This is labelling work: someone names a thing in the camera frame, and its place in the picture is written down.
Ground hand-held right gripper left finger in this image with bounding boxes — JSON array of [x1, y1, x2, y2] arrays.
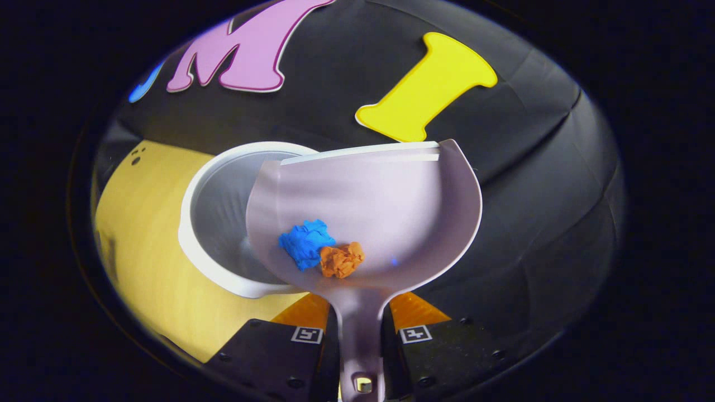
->
[[204, 293, 341, 402]]

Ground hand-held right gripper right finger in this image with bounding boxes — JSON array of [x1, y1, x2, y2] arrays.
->
[[382, 291, 538, 402]]

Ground blue paper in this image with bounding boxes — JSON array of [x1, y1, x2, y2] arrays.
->
[[278, 219, 337, 272]]

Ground orange paper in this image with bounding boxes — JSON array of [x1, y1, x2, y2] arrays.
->
[[320, 241, 366, 279]]

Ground pink dustpan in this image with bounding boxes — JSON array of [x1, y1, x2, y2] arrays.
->
[[246, 140, 483, 402]]

